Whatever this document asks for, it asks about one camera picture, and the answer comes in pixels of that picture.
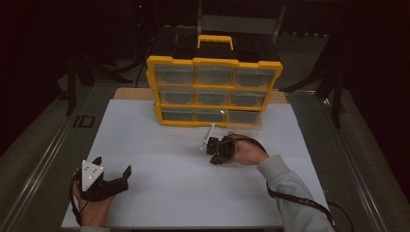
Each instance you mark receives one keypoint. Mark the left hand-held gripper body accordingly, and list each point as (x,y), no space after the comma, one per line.
(92,175)

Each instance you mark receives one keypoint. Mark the clear plastic drawer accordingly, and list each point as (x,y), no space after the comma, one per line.
(245,117)

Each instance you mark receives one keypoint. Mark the black metal stand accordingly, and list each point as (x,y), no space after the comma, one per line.
(71,90)
(336,96)

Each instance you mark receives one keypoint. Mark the metal floor rail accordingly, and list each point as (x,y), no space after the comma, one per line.
(364,193)
(38,174)

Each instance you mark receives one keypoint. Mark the person's left hand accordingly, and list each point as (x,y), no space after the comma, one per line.
(93,211)

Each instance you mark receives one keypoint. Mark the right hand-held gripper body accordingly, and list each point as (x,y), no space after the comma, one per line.
(224,150)

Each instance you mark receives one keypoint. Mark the yellow black drawer organizer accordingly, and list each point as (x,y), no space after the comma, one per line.
(212,62)

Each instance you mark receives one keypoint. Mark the person's right hand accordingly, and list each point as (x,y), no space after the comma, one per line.
(248,154)

